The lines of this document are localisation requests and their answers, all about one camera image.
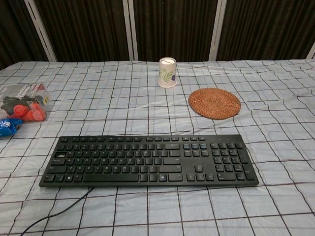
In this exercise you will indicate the dark pleated screen curtain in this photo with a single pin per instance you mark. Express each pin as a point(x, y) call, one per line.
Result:
point(86, 29)

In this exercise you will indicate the round woven rattan coaster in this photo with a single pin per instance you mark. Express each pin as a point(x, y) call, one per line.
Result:
point(214, 103)

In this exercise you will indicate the checked light blue tablecloth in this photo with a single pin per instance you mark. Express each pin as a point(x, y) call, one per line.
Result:
point(157, 209)

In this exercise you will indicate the upturned floral paper cup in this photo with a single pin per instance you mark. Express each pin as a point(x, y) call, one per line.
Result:
point(167, 73)

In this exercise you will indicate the black computer keyboard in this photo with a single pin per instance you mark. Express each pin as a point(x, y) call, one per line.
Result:
point(152, 162)

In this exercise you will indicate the white folding screen frame post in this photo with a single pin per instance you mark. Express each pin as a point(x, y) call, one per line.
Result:
point(217, 29)
point(40, 29)
point(131, 29)
point(311, 52)

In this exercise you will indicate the blue plastic packet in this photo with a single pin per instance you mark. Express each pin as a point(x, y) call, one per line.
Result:
point(8, 127)

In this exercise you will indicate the clear pack of toy parts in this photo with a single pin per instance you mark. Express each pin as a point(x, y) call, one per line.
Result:
point(24, 103)

